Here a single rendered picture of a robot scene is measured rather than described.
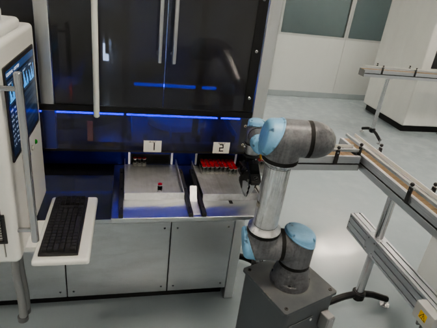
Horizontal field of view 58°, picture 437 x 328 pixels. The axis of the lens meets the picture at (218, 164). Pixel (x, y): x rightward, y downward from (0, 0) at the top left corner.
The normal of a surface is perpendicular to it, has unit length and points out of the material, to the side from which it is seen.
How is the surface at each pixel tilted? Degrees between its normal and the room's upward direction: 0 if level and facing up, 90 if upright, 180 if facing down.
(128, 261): 90
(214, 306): 0
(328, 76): 90
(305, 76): 90
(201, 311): 0
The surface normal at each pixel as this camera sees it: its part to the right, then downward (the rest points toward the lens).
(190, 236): 0.20, 0.45
